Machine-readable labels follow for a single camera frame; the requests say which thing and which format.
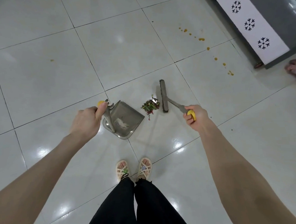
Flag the grey dustpan with yellow-tipped handle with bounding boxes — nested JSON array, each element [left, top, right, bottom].
[[97, 97, 147, 140]]

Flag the person's right beige sandal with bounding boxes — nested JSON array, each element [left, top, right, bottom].
[[135, 157, 153, 182]]

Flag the grey broom with yellow cap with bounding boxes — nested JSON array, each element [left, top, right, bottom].
[[159, 77, 198, 124]]

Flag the grey glass display freezer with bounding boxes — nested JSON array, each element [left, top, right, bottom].
[[197, 0, 296, 74]]

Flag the person's right hand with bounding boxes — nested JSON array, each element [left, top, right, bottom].
[[182, 103, 214, 134]]

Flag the person's right forearm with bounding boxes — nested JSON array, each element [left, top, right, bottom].
[[197, 118, 296, 224]]

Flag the person's black trousers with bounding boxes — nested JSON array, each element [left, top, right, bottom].
[[76, 174, 192, 224]]

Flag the person's left forearm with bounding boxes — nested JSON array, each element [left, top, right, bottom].
[[0, 132, 105, 224]]

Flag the orange liquid spill drops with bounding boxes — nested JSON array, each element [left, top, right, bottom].
[[49, 24, 234, 87]]

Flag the person's left hand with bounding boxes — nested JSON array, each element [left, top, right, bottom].
[[67, 103, 110, 143]]

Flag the person's left beige sandal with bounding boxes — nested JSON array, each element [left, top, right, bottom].
[[115, 159, 131, 182]]

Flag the person's beige sandal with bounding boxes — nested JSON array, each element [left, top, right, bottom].
[[135, 157, 153, 182], [115, 159, 131, 182]]

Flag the leaf debris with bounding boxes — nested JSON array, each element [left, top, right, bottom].
[[140, 94, 161, 121]]

